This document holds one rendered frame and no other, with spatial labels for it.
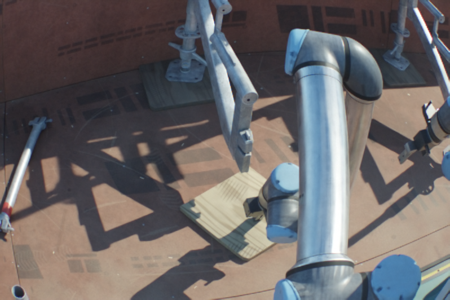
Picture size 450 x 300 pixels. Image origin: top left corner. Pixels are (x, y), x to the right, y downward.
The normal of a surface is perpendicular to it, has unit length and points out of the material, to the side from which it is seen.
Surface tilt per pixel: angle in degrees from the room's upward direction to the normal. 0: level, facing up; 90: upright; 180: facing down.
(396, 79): 0
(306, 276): 42
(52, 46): 90
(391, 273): 5
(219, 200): 0
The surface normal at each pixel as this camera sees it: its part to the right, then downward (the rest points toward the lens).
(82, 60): 0.31, 0.65
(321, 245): -0.18, -0.46
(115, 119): 0.09, -0.75
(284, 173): 0.22, -0.48
